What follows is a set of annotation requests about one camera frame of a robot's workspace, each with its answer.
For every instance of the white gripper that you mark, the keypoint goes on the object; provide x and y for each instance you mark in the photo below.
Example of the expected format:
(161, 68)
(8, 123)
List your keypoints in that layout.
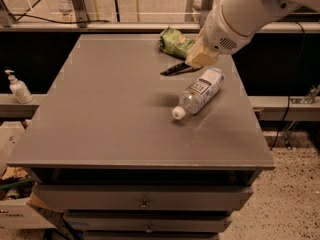
(220, 34)

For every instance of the black rxbar chocolate wrapper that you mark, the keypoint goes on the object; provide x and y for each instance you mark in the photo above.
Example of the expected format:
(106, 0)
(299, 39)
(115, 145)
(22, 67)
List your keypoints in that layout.
(179, 69)

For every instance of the clear plastic water bottle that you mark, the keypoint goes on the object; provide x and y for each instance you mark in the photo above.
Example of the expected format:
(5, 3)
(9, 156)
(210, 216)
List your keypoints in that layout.
(199, 93)

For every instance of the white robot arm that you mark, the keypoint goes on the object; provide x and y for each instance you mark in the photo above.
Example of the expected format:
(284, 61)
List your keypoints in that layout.
(231, 25)

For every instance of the white pump dispenser bottle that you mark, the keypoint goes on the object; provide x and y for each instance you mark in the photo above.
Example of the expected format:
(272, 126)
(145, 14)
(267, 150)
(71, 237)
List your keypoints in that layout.
(19, 88)

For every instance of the green chip bag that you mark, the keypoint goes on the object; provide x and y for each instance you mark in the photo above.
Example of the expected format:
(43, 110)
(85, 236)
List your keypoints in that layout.
(173, 42)

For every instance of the grey drawer cabinet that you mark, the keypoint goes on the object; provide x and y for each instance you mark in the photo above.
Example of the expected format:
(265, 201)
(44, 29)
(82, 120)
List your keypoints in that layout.
(104, 139)

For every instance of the top drawer knob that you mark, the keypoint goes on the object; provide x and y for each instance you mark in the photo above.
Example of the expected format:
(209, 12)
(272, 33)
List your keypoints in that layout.
(144, 205)

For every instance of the white cardboard box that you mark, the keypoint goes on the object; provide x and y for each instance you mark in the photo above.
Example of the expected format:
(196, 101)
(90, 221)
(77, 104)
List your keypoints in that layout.
(15, 211)

